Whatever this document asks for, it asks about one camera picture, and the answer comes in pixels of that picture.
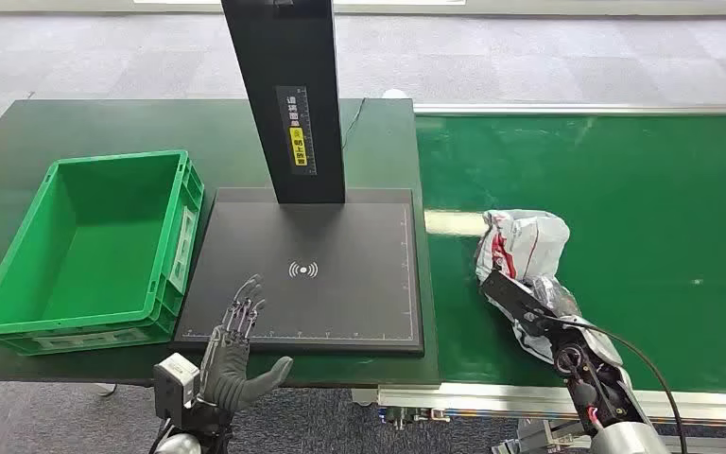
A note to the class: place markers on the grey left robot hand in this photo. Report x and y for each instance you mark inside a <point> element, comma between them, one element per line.
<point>225,373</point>

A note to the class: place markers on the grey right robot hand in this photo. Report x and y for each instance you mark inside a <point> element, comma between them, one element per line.
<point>554,297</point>

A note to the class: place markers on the grey plastic mailer package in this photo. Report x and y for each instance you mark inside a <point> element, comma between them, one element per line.
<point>526,241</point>

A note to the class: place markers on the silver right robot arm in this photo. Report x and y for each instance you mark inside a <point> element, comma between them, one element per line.
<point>595,382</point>

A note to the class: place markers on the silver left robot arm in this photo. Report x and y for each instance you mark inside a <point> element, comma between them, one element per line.
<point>191,438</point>

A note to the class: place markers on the green conveyor belt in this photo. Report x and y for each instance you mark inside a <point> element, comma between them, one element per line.
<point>638,219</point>

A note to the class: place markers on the black inbound scanning machine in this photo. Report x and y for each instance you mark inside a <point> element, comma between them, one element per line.
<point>313,282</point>

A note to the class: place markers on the conveyor underside connector fitting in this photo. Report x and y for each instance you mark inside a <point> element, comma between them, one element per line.
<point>410,417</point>

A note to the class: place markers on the green plastic crate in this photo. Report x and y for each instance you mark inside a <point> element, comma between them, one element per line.
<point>100,250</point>

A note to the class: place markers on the black yellow label sticker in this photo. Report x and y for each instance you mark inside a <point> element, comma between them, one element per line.
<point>297,128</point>

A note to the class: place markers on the dark green table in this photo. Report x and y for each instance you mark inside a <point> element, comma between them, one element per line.
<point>87,128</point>

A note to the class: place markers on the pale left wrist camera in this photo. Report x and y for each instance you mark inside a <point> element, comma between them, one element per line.
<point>175,382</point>

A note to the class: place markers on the aluminium conveyor frame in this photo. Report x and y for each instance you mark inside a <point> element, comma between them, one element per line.
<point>494,401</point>

